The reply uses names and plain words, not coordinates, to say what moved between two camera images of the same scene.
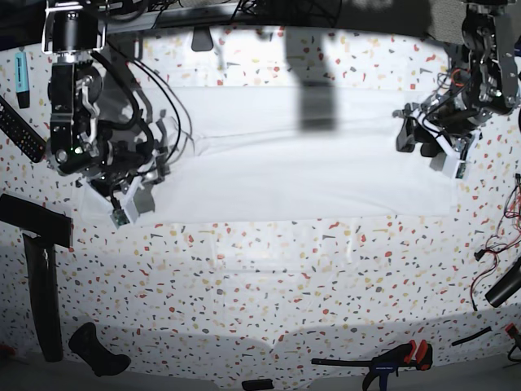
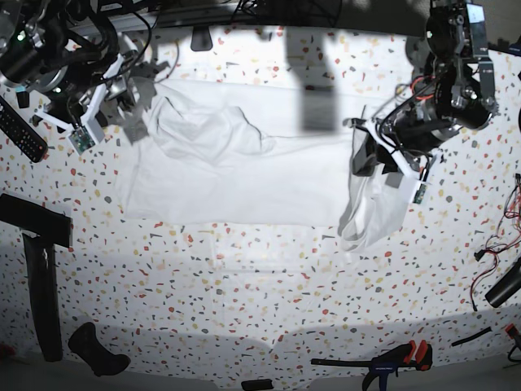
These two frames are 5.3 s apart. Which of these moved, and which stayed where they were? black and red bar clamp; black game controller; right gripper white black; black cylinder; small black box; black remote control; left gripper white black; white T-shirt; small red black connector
Moved: white T-shirt; left gripper white black; right gripper white black
Stayed: small red black connector; black cylinder; small black box; black remote control; black and red bar clamp; black game controller
